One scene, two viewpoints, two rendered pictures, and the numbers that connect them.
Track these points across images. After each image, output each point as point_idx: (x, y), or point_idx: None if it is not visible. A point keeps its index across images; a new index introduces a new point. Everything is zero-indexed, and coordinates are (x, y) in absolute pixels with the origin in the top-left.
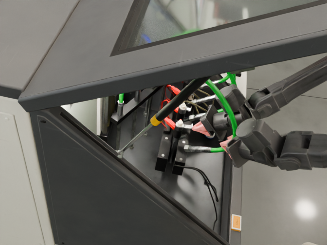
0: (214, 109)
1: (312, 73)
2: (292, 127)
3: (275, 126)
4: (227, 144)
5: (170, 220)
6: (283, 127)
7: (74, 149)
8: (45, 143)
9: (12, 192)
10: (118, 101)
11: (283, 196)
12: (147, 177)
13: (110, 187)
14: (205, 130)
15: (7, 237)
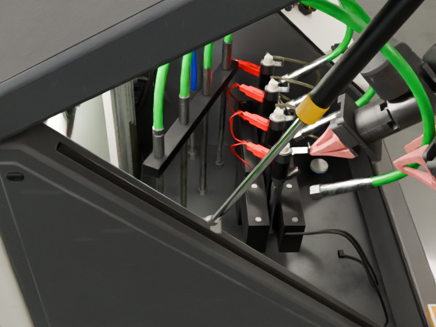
0: (350, 101)
1: None
2: (412, 139)
3: (386, 143)
4: (423, 157)
5: None
6: (399, 143)
7: (106, 236)
8: (31, 236)
9: None
10: (153, 127)
11: (435, 253)
12: (280, 265)
13: (200, 309)
14: (344, 147)
15: None
